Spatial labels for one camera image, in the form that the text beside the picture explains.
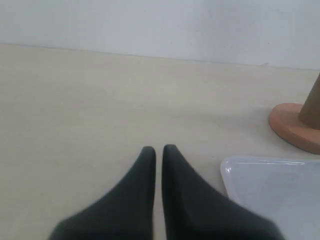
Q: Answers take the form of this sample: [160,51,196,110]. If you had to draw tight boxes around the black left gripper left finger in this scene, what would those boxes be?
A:
[49,146,156,240]

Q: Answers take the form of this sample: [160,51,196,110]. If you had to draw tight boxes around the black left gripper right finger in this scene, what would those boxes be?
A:
[161,144,284,240]

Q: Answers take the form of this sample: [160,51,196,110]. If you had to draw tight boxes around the brown cardboard tube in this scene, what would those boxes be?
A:
[299,75,320,130]

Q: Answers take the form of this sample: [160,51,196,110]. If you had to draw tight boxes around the wooden paper towel holder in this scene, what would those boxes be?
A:
[268,103,320,155]

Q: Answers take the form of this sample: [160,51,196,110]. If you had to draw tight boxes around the white plastic tray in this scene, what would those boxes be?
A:
[220,156,320,236]

